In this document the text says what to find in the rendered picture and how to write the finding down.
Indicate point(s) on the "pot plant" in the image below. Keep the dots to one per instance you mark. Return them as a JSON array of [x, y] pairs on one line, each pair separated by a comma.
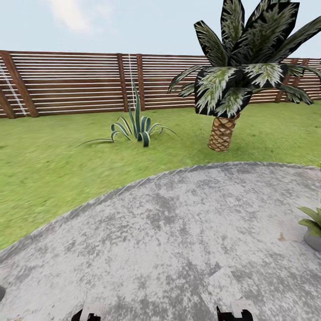
[[313, 234]]

